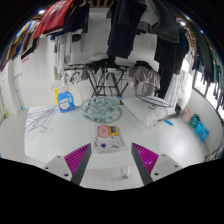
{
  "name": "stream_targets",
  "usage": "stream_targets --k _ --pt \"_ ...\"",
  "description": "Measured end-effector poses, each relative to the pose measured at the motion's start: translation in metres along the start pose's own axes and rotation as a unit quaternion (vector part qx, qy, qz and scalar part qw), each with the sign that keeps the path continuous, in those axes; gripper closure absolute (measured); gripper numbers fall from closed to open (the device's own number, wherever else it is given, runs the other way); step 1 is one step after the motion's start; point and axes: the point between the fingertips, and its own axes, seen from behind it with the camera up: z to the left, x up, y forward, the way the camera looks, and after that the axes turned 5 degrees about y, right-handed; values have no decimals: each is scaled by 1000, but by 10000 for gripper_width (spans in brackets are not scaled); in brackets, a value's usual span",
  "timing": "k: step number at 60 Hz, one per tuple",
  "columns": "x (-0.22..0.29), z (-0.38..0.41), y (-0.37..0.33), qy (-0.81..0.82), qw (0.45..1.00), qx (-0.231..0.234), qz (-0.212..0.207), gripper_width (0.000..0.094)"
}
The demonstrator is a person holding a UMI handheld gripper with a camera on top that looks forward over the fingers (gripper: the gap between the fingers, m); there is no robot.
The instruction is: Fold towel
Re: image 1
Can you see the blue bucket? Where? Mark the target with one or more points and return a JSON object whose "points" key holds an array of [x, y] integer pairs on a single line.
{"points": [[202, 130]]}

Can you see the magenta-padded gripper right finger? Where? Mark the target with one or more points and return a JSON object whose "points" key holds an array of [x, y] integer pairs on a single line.
{"points": [[146, 159]]}

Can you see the row of hanging clothes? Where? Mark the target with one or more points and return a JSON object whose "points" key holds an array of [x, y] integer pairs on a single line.
{"points": [[125, 30]]}

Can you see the yellow detergent bottle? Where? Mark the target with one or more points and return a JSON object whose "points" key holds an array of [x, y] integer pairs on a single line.
{"points": [[56, 98]]}

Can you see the white cartoon print towel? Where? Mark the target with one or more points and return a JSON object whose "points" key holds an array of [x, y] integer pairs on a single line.
{"points": [[108, 140]]}

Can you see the pink bucket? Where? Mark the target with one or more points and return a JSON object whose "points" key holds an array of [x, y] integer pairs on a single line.
{"points": [[186, 116]]}

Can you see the black and white clothes pile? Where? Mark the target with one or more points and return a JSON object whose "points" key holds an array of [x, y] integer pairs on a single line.
{"points": [[101, 59]]}

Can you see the black folding drying rack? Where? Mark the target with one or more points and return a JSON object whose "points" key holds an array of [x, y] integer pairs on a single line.
{"points": [[106, 78]]}

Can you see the teal bucket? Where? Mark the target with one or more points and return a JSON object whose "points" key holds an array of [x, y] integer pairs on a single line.
{"points": [[194, 121]]}

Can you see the green clothes hanger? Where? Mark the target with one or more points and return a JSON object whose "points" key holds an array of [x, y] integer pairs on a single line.
{"points": [[153, 101]]}

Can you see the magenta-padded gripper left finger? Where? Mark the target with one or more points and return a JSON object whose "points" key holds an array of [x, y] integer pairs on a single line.
{"points": [[77, 159]]}

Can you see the round pale blue clip hanger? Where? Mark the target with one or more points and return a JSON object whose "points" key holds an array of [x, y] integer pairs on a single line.
{"points": [[100, 109]]}

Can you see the blue detergent bottle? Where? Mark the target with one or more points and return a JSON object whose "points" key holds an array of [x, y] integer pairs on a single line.
{"points": [[66, 102]]}

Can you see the blue brush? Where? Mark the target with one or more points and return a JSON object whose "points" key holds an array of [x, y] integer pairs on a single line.
{"points": [[168, 122]]}

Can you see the white pillow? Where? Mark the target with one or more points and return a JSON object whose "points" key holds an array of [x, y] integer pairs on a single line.
{"points": [[146, 113]]}

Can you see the grey garment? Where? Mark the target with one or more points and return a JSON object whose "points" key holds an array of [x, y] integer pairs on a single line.
{"points": [[145, 80]]}

